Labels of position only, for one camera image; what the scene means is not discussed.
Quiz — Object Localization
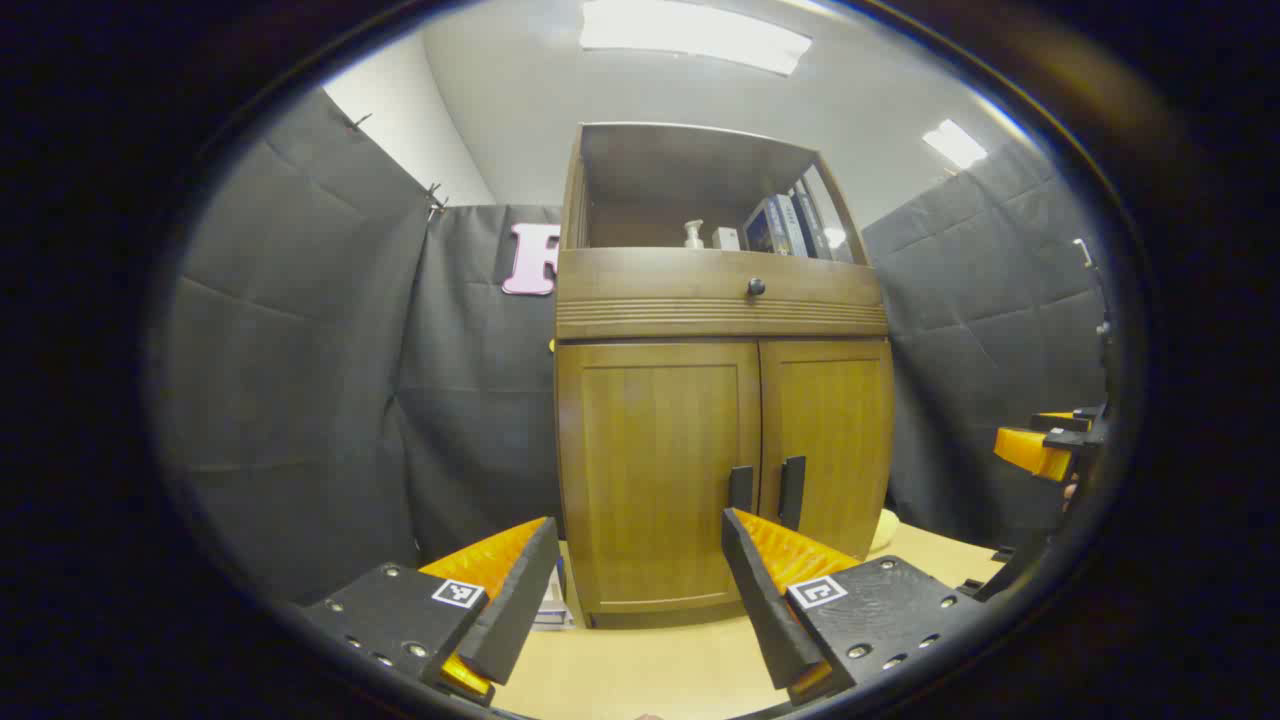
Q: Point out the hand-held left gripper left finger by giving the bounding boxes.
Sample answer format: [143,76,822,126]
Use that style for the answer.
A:
[303,516,562,707]

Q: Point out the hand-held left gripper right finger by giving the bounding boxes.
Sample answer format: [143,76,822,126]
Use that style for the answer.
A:
[721,506,989,707]

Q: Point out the wooden cabinet door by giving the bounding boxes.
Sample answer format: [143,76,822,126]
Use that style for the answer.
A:
[556,340,763,616]
[758,338,894,561]

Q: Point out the wooden double-door shoe cabinet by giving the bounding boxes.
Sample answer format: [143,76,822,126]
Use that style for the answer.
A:
[553,122,896,629]

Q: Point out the wooden cabinet drawer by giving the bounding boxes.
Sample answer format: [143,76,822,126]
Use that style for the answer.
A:
[556,248,889,341]

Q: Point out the small ceiling light panel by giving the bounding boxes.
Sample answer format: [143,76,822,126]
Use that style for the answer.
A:
[922,119,989,169]

